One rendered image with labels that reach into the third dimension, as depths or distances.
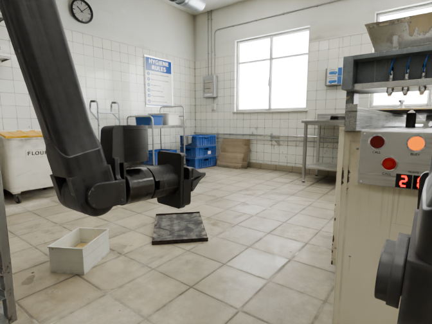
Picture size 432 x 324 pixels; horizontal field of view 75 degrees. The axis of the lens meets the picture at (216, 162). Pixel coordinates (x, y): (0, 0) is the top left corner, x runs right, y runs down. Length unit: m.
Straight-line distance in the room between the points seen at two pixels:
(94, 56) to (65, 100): 4.38
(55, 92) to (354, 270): 0.85
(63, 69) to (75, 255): 1.52
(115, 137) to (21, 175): 3.19
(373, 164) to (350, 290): 0.38
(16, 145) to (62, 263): 1.90
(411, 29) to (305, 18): 3.64
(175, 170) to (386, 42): 1.33
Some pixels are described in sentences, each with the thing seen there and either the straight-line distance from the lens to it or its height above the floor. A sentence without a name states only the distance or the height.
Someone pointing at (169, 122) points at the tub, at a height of 0.85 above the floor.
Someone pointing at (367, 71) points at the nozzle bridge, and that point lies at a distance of 1.66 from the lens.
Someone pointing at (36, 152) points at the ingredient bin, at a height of 0.54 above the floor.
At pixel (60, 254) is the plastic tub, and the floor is 0.11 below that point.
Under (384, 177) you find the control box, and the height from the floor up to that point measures 0.72.
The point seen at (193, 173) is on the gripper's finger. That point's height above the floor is 0.77.
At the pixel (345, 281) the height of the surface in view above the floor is 0.40.
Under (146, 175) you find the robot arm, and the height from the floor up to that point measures 0.78.
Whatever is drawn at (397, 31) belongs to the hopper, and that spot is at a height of 1.27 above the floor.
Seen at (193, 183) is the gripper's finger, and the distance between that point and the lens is 0.54.
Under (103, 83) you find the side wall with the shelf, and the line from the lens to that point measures 4.78.
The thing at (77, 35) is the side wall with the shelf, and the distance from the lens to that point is 4.71.
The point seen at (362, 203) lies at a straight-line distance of 0.88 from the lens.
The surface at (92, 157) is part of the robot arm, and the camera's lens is 0.41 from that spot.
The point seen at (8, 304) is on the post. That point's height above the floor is 0.20.
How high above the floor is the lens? 0.86
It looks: 8 degrees down
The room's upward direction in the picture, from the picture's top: straight up
